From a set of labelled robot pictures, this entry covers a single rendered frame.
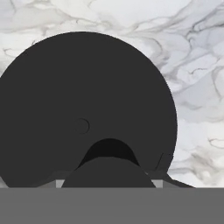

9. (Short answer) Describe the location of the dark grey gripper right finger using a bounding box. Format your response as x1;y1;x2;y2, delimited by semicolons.
144;151;196;189

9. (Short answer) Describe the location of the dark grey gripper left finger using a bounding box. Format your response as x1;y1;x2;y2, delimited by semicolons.
34;170;72;189

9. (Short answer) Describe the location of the black round blender lid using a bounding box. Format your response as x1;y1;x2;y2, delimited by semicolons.
0;31;179;189

